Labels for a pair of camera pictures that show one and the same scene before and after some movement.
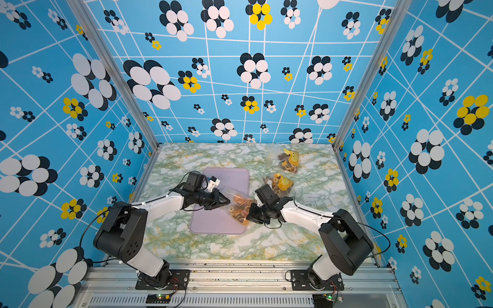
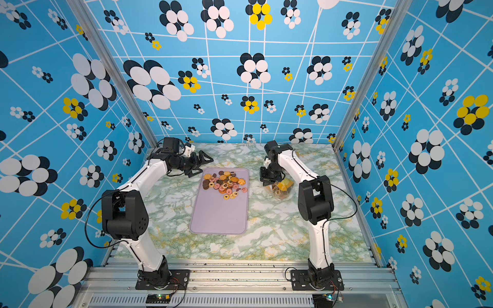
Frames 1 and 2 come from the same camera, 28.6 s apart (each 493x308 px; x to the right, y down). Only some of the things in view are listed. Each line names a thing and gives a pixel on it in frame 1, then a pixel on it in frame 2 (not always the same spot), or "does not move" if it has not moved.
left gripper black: [217, 199] -> [196, 164]
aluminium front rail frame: [231, 283] does not move
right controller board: [323, 300] does not move
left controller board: [158, 298] does not move
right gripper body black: [260, 214] -> [271, 175]
